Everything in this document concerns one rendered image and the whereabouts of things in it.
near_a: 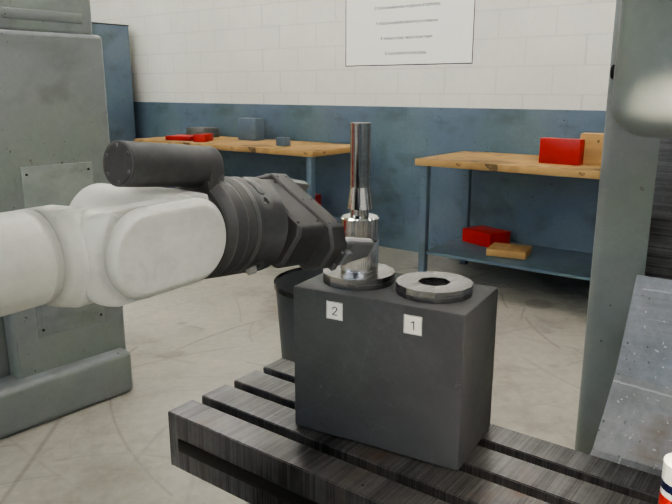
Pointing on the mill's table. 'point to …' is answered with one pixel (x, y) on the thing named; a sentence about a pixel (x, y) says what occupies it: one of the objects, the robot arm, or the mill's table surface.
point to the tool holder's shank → (360, 170)
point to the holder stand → (396, 361)
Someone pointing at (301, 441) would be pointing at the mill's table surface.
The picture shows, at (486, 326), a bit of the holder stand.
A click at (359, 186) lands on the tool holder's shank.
